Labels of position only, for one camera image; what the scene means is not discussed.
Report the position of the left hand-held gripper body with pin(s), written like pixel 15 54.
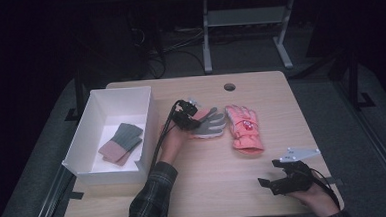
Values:
pixel 183 115

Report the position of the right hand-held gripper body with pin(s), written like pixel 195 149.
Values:
pixel 294 176

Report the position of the grey work glove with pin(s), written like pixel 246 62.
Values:
pixel 212 126

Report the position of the green and pink cloths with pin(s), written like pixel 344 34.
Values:
pixel 124 137

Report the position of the pink and grey knit glove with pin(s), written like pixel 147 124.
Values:
pixel 130 155

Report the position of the white box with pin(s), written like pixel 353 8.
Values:
pixel 114 106

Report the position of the person's right hand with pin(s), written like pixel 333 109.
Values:
pixel 314 199

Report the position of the pink padded ski glove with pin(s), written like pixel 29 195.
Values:
pixel 244 132

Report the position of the black metal stand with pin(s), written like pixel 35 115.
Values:
pixel 354 80

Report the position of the aluminium floor rail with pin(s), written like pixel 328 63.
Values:
pixel 49 202
pixel 376 139

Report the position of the grey metal stand frame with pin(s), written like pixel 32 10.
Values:
pixel 246 17

